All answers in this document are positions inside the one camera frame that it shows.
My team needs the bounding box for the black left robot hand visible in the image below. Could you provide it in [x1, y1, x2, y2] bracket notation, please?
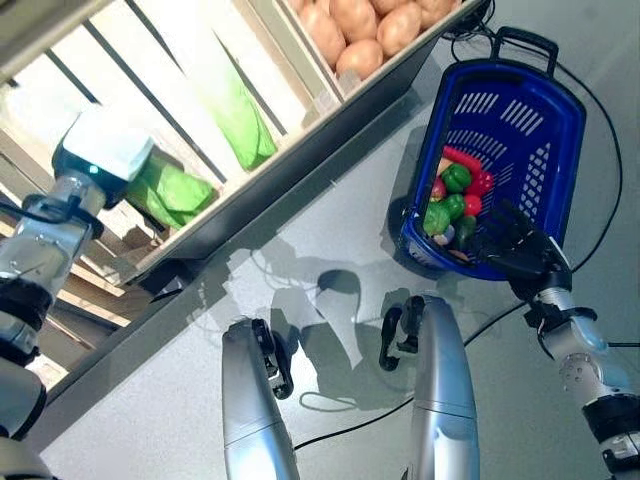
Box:
[52, 110, 155, 210]

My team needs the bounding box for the blue plastic shopping basket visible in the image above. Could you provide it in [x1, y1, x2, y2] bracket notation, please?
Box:
[387, 58, 587, 281]

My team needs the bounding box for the slatted wooden crate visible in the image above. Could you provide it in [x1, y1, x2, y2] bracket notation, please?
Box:
[0, 0, 351, 286]

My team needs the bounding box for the wooden vegetable display stand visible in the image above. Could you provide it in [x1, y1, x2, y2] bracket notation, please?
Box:
[29, 219, 171, 396]
[0, 0, 489, 431]

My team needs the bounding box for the wooden potato crate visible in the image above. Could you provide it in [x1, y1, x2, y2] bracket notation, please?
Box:
[273, 0, 484, 104]

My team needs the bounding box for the silver left robot leg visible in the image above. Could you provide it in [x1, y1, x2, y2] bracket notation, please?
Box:
[221, 317, 301, 480]

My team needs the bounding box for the silver robot leg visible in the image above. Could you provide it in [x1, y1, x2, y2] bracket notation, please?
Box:
[378, 294, 482, 480]
[221, 317, 301, 480]

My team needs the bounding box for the green lettuce head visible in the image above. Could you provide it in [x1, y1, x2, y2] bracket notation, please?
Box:
[423, 200, 451, 236]

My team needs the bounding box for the long red chili pepper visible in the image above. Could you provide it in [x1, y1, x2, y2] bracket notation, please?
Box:
[442, 145, 484, 174]

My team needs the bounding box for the dark green bell pepper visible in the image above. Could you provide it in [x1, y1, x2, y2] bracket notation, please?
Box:
[454, 214, 479, 251]

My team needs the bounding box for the red bell pepper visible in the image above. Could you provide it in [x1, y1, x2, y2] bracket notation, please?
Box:
[467, 169, 496, 197]

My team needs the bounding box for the silver right robot leg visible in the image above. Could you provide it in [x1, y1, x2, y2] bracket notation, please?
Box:
[378, 294, 482, 480]

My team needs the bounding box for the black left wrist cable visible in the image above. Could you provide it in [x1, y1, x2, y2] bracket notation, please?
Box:
[0, 196, 105, 237]

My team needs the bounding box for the black cable tangle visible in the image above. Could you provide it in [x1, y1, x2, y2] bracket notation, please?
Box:
[446, 0, 505, 65]

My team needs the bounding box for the black floor cable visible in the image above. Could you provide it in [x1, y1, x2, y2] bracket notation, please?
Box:
[549, 64, 626, 275]
[292, 301, 530, 451]

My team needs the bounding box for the black basket handle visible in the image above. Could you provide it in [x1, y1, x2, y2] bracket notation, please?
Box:
[492, 25, 560, 76]

